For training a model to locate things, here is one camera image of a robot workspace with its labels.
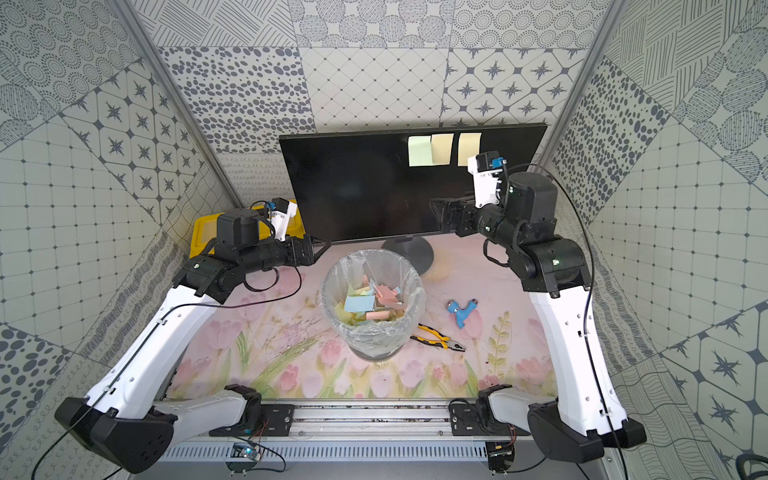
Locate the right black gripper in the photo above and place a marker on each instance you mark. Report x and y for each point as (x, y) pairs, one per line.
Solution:
(466, 209)

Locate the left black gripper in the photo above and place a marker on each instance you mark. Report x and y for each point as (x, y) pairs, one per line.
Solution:
(306, 250)

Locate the green sticky note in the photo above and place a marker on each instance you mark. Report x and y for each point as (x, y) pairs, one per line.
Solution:
(419, 151)

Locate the mesh waste bin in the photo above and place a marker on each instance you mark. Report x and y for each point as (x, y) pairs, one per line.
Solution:
(374, 342)

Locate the light blue sticky note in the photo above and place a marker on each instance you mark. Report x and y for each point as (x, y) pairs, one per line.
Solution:
(359, 303)

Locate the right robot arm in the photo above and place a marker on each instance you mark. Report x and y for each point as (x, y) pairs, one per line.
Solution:
(517, 212)

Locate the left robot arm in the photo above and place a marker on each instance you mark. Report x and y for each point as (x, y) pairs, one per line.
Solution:
(120, 418)

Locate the round grey monitor stand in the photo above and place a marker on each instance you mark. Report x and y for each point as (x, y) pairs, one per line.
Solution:
(417, 250)

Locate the pale yellow sticky note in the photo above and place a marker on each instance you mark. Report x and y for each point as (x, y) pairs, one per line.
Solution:
(441, 149)

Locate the discarded sticky notes pile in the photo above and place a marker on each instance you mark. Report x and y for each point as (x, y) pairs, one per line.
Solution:
(390, 305)

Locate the black computer monitor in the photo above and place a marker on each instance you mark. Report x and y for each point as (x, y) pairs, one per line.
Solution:
(352, 186)

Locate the blue plastic clamp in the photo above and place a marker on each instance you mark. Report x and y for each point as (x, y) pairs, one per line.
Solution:
(461, 313)

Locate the yellow black toolbox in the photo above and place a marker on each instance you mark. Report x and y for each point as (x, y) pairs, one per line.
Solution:
(205, 228)

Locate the pink floral table mat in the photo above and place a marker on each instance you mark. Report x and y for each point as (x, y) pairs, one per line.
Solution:
(278, 340)

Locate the small green circuit board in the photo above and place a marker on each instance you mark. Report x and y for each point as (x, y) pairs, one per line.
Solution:
(246, 451)

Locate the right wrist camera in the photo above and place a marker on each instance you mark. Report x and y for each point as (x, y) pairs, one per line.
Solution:
(486, 170)

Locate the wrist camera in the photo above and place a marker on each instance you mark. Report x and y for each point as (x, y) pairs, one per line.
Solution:
(486, 170)
(280, 213)

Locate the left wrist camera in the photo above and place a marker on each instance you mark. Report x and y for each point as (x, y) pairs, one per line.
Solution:
(280, 213)

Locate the yellow handled pliers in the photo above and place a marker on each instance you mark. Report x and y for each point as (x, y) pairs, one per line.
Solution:
(429, 336)

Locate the aluminium mounting rail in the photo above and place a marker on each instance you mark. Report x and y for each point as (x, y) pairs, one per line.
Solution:
(334, 420)

